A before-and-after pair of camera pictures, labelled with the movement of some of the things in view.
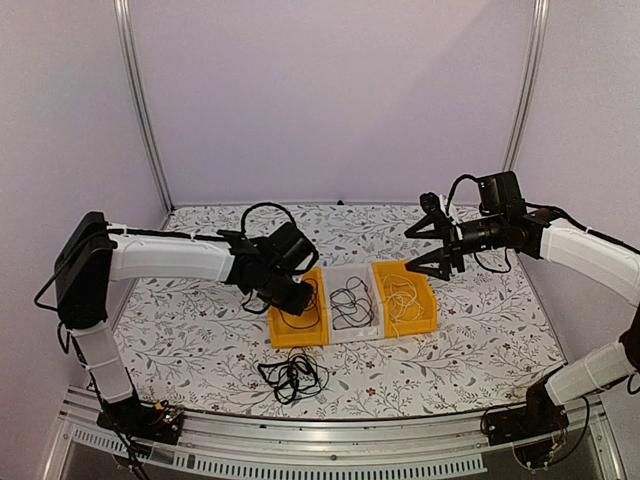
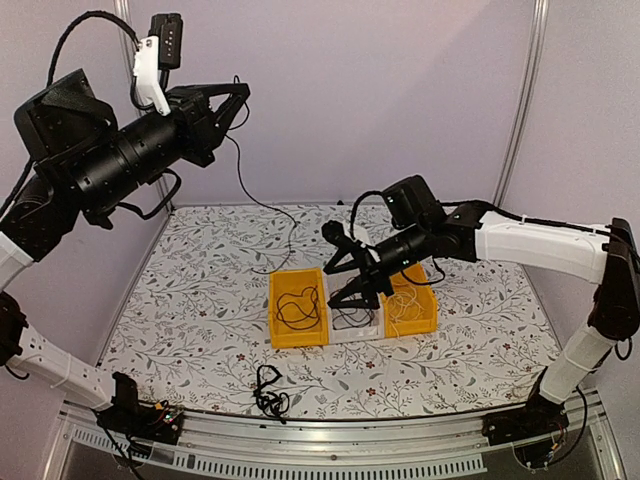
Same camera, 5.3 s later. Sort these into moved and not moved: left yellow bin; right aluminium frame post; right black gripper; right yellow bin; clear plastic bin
Moved: right black gripper
Not moved: left yellow bin; right yellow bin; clear plastic bin; right aluminium frame post
